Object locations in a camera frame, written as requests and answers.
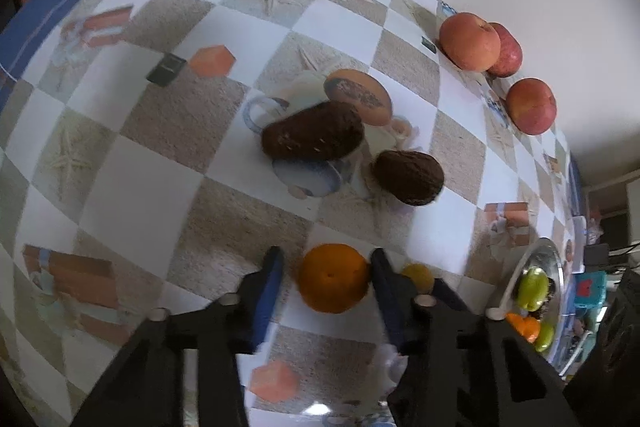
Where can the red apple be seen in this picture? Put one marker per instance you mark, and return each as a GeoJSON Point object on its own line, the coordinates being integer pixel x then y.
{"type": "Point", "coordinates": [531, 106]}
{"type": "Point", "coordinates": [510, 54]}
{"type": "Point", "coordinates": [470, 42]}

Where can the round metal plate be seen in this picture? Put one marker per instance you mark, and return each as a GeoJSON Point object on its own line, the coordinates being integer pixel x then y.
{"type": "Point", "coordinates": [510, 277]}

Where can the green mango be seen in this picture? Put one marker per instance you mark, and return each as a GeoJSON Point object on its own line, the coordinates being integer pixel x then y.
{"type": "Point", "coordinates": [531, 289]}
{"type": "Point", "coordinates": [546, 337]}

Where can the teal box with red mark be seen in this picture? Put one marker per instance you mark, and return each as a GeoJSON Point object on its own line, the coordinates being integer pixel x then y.
{"type": "Point", "coordinates": [591, 289]}

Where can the small tan longan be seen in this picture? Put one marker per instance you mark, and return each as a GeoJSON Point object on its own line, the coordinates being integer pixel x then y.
{"type": "Point", "coordinates": [420, 276]}

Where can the orange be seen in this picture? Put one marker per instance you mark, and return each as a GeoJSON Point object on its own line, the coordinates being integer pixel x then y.
{"type": "Point", "coordinates": [525, 326]}
{"type": "Point", "coordinates": [332, 277]}

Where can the dark bulky object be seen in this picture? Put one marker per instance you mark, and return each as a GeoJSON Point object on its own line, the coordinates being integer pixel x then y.
{"type": "Point", "coordinates": [615, 357]}

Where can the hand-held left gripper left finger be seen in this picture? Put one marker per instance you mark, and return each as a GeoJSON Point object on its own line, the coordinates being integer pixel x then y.
{"type": "Point", "coordinates": [267, 297]}

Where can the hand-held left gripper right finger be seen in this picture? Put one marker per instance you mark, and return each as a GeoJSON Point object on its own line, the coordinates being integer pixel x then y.
{"type": "Point", "coordinates": [390, 302]}

